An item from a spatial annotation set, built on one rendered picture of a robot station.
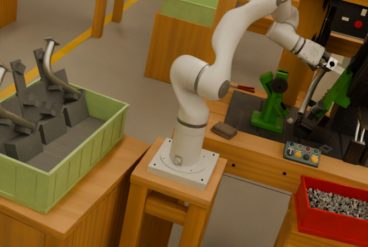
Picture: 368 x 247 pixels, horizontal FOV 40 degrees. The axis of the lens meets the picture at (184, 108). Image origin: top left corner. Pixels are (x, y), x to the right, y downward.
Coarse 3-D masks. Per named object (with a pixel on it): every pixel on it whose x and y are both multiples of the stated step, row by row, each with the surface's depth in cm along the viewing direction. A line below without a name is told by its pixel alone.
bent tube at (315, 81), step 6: (330, 60) 228; (336, 60) 229; (330, 66) 228; (318, 72) 238; (324, 72) 235; (318, 78) 238; (312, 84) 239; (312, 90) 238; (306, 96) 237; (306, 102) 235; (300, 108) 234; (306, 108) 235; (300, 114) 236
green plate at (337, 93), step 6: (342, 78) 224; (348, 78) 218; (336, 84) 228; (342, 84) 220; (348, 84) 220; (330, 90) 232; (336, 90) 223; (342, 90) 222; (330, 96) 227; (336, 96) 222; (342, 96) 223; (324, 102) 231; (330, 102) 224; (336, 102) 225; (342, 102) 224; (348, 102) 224
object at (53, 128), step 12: (12, 72) 189; (24, 84) 193; (36, 84) 199; (24, 96) 194; (36, 96) 199; (24, 108) 194; (36, 108) 200; (36, 120) 200; (48, 120) 199; (60, 120) 205; (48, 132) 199; (60, 132) 205
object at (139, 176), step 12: (156, 144) 215; (144, 156) 205; (144, 168) 198; (216, 168) 208; (132, 180) 194; (144, 180) 192; (156, 180) 192; (168, 180) 194; (216, 180) 200; (168, 192) 191; (180, 192) 190; (192, 192) 190; (204, 192) 192; (204, 204) 189
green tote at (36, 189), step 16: (96, 96) 220; (96, 112) 224; (112, 112) 221; (112, 128) 208; (96, 144) 197; (112, 144) 214; (0, 160) 170; (16, 160) 168; (64, 160) 173; (80, 160) 186; (96, 160) 202; (0, 176) 173; (16, 176) 170; (32, 176) 168; (48, 176) 165; (64, 176) 177; (80, 176) 191; (0, 192) 175; (16, 192) 173; (32, 192) 170; (48, 192) 169; (64, 192) 181; (32, 208) 173; (48, 208) 172
